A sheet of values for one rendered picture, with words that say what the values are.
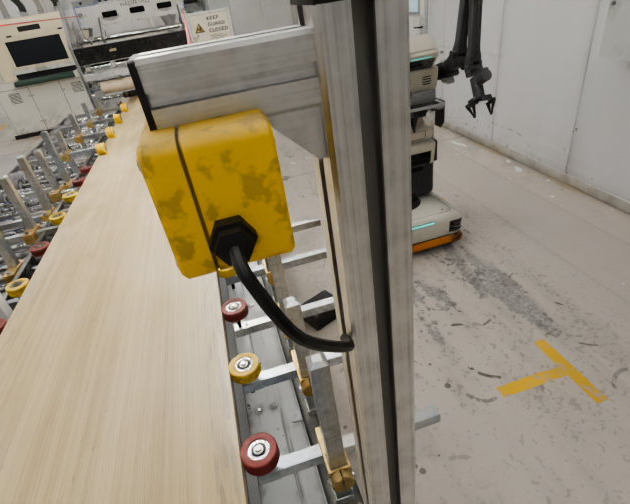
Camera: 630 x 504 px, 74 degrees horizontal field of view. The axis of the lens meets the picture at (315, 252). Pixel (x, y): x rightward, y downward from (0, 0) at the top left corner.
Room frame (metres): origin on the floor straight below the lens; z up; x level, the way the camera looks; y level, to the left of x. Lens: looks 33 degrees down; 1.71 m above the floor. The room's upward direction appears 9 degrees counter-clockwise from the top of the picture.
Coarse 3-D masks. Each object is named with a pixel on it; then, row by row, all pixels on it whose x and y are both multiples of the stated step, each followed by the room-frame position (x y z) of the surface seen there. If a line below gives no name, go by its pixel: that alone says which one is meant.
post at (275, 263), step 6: (270, 258) 0.99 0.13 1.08; (276, 258) 0.99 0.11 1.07; (270, 264) 0.98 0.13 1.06; (276, 264) 0.99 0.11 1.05; (276, 270) 0.99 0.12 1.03; (282, 270) 0.99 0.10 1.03; (276, 276) 0.99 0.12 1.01; (282, 276) 0.99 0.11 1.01; (276, 282) 0.99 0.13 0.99; (282, 282) 0.99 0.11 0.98; (276, 288) 0.98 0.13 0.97; (282, 288) 0.99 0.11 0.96; (276, 294) 1.01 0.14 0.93; (282, 294) 0.99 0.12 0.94; (288, 294) 0.99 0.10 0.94; (282, 300) 0.99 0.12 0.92; (282, 306) 0.99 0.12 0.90; (288, 342) 0.99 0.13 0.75
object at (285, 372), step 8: (328, 352) 0.82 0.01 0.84; (328, 360) 0.80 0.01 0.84; (336, 360) 0.80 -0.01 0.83; (272, 368) 0.80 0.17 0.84; (280, 368) 0.79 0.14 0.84; (288, 368) 0.79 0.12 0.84; (264, 376) 0.77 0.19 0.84; (272, 376) 0.77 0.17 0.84; (280, 376) 0.77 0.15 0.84; (288, 376) 0.77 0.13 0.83; (296, 376) 0.78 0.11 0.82; (248, 384) 0.76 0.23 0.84; (256, 384) 0.76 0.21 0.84; (264, 384) 0.76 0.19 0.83; (272, 384) 0.77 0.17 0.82; (248, 392) 0.75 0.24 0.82
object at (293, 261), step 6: (306, 252) 1.33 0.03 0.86; (312, 252) 1.32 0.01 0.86; (318, 252) 1.32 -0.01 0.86; (324, 252) 1.31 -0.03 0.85; (288, 258) 1.31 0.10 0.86; (294, 258) 1.30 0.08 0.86; (300, 258) 1.30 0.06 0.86; (306, 258) 1.30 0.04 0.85; (312, 258) 1.30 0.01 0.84; (318, 258) 1.31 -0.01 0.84; (324, 258) 1.31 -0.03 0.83; (282, 264) 1.28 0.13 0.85; (288, 264) 1.29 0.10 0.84; (294, 264) 1.29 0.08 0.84; (300, 264) 1.30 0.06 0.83; (252, 270) 1.27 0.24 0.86; (258, 270) 1.27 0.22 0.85; (264, 270) 1.27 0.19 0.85; (234, 276) 1.25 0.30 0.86; (258, 276) 1.27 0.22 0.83; (228, 282) 1.24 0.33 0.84; (234, 282) 1.25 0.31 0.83
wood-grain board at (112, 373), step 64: (128, 128) 3.61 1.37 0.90; (128, 192) 2.14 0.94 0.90; (64, 256) 1.54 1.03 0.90; (128, 256) 1.45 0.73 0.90; (64, 320) 1.09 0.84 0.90; (128, 320) 1.04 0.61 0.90; (192, 320) 0.99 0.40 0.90; (0, 384) 0.85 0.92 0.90; (64, 384) 0.81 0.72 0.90; (128, 384) 0.77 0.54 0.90; (192, 384) 0.74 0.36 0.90; (0, 448) 0.64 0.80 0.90; (64, 448) 0.61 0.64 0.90; (128, 448) 0.58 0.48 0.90; (192, 448) 0.56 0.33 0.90
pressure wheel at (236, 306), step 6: (228, 300) 1.05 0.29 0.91; (234, 300) 1.04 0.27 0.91; (240, 300) 1.04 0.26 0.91; (222, 306) 1.02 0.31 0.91; (228, 306) 1.02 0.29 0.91; (234, 306) 1.01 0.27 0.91; (240, 306) 1.01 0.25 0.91; (246, 306) 1.01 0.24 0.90; (222, 312) 1.00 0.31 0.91; (228, 312) 0.99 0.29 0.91; (234, 312) 0.98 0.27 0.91; (240, 312) 0.98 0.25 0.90; (246, 312) 1.00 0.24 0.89; (228, 318) 0.98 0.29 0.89; (234, 318) 0.98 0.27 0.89; (240, 318) 0.98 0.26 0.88; (240, 324) 1.01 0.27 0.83
